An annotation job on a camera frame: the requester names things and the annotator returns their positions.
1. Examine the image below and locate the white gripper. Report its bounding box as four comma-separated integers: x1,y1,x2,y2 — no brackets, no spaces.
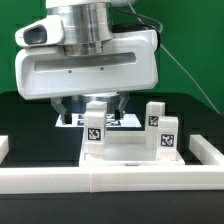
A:
15,16,159,124

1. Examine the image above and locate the white square table top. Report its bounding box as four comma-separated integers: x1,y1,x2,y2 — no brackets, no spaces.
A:
79,131,185,167

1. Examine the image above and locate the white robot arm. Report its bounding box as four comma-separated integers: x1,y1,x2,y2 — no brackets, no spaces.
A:
15,0,159,124

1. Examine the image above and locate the white sheet with tag markers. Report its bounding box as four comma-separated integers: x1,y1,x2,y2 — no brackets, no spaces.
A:
55,113,141,128

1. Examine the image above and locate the white U-shaped obstacle fence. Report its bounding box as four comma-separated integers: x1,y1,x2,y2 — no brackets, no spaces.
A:
0,135,224,194

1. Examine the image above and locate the grey thin cable right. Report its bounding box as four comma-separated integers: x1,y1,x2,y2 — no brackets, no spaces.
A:
128,0,221,116

